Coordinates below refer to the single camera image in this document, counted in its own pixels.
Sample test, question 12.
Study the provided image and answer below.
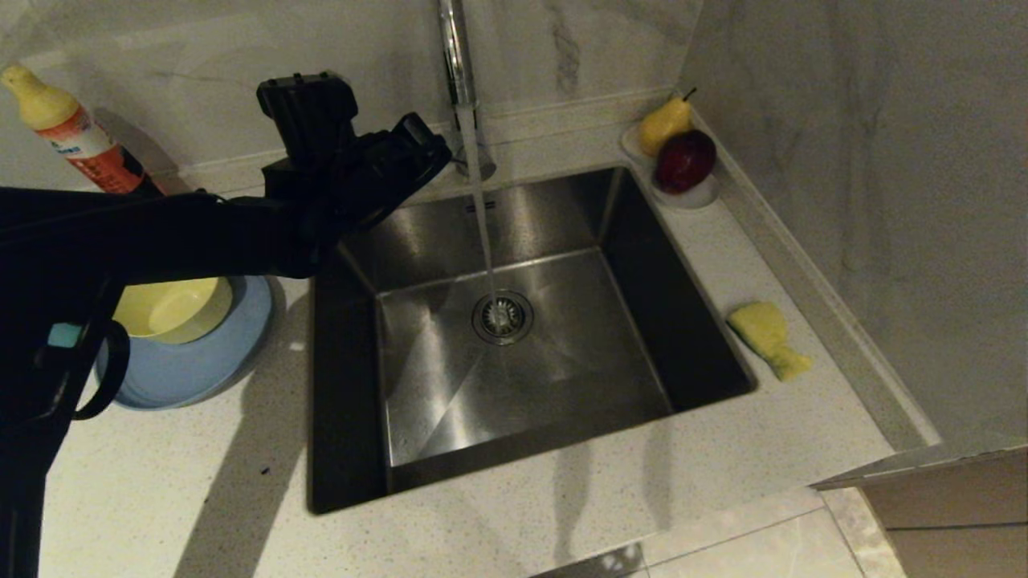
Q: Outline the chrome faucet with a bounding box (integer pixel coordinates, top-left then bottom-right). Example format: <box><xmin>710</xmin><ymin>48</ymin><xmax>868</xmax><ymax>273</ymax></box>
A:
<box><xmin>436</xmin><ymin>0</ymin><xmax>497</xmax><ymax>182</ymax></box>

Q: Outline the orange-label dish soap bottle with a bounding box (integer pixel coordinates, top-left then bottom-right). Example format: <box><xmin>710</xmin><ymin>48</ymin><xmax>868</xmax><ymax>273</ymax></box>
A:
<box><xmin>0</xmin><ymin>64</ymin><xmax>171</xmax><ymax>198</ymax></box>

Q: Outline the yellow sponge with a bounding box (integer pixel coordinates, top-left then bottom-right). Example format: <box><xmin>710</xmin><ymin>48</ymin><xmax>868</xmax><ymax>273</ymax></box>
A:
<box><xmin>727</xmin><ymin>302</ymin><xmax>814</xmax><ymax>383</ymax></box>

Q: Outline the metal sink drain strainer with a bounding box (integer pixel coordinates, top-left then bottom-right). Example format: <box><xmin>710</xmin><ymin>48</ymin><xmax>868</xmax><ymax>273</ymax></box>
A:
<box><xmin>471</xmin><ymin>290</ymin><xmax>536</xmax><ymax>347</ymax></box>

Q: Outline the stainless steel sink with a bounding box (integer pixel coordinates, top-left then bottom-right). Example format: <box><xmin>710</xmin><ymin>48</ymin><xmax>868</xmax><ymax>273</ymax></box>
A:
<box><xmin>308</xmin><ymin>165</ymin><xmax>758</xmax><ymax>515</ymax></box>

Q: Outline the yellow plastic bowl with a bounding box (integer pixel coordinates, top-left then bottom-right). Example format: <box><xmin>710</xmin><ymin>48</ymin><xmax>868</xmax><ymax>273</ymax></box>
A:
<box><xmin>112</xmin><ymin>277</ymin><xmax>235</xmax><ymax>344</ymax></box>

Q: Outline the light blue plate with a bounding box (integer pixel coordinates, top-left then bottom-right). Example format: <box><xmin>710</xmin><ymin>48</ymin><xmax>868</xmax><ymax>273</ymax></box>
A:
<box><xmin>95</xmin><ymin>275</ymin><xmax>276</xmax><ymax>411</ymax></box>

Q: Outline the yellow pear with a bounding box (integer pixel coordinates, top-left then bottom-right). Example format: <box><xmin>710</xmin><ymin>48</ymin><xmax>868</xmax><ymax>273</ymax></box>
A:
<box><xmin>638</xmin><ymin>87</ymin><xmax>698</xmax><ymax>157</ymax></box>

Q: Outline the dark red apple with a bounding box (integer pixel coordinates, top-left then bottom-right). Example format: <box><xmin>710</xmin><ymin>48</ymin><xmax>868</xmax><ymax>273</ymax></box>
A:
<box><xmin>655</xmin><ymin>128</ymin><xmax>720</xmax><ymax>195</ymax></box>

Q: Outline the white fruit dish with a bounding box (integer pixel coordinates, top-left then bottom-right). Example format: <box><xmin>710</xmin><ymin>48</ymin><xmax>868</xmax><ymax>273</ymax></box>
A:
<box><xmin>620</xmin><ymin>124</ymin><xmax>721</xmax><ymax>211</ymax></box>

